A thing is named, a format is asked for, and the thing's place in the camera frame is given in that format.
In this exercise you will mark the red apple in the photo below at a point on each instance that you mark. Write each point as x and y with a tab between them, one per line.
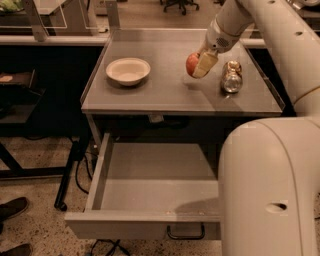
192	62

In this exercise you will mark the white bowl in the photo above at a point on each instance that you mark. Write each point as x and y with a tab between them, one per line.
128	71

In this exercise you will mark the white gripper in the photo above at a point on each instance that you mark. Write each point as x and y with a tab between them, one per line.
216	40

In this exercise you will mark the crushed silver can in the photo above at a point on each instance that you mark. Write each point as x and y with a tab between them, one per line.
231	80

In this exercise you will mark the black drawer handle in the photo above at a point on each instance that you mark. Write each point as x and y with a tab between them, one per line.
186	232

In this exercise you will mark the grey open top drawer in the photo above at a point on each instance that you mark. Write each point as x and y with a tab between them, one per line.
138	189

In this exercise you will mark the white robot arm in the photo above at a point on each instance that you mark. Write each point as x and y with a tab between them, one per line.
269	169

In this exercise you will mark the dark shoe upper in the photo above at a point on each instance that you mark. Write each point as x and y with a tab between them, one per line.
13	208

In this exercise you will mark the white horizontal rail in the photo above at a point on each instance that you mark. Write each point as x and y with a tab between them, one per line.
53	41

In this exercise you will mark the black office chair base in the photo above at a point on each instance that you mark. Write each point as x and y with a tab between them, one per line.
182	4

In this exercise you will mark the dark shoe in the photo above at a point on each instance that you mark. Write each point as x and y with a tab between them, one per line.
21	250
13	208

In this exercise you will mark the black side table frame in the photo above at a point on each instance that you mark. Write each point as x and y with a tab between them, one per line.
20	97

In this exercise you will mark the grey cabinet table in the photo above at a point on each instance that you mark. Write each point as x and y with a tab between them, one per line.
168	89

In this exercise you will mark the dark shoe lower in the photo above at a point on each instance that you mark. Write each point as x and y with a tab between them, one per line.
21	250

